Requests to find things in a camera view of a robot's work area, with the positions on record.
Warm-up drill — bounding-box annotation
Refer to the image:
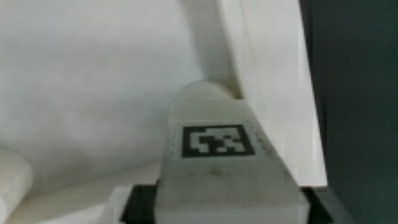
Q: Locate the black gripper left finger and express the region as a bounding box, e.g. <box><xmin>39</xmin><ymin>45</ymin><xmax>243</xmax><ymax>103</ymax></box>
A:
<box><xmin>104</xmin><ymin>185</ymin><xmax>156</xmax><ymax>224</ymax></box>

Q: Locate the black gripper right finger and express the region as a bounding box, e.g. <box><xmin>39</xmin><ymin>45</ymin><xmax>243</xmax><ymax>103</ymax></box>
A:
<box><xmin>301</xmin><ymin>187</ymin><xmax>349</xmax><ymax>224</ymax></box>

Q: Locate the white square table top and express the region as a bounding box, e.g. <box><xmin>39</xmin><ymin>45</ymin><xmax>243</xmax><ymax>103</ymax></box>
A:
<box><xmin>0</xmin><ymin>0</ymin><xmax>238</xmax><ymax>224</ymax></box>

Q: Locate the white U-shaped fence wall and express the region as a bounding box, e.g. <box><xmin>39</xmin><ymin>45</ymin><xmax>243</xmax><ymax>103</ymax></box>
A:
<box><xmin>239</xmin><ymin>0</ymin><xmax>326</xmax><ymax>187</ymax></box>

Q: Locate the white table leg with tag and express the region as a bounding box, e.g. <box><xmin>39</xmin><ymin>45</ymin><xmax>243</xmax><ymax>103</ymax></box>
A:
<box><xmin>154</xmin><ymin>81</ymin><xmax>310</xmax><ymax>224</ymax></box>

